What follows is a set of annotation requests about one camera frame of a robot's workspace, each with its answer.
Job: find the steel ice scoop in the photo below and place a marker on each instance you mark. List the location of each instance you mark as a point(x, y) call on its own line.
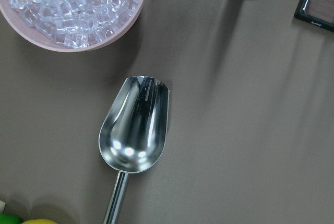
point(132, 136)

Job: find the pink bowl with ice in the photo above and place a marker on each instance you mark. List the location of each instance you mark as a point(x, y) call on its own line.
point(71, 25)

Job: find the black wine glass rack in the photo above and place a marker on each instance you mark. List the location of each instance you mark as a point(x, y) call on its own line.
point(316, 12)

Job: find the yellow lemon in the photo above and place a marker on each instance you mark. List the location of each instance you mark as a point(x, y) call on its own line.
point(39, 221)

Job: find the green lime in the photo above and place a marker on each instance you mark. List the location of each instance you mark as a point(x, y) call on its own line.
point(9, 219)

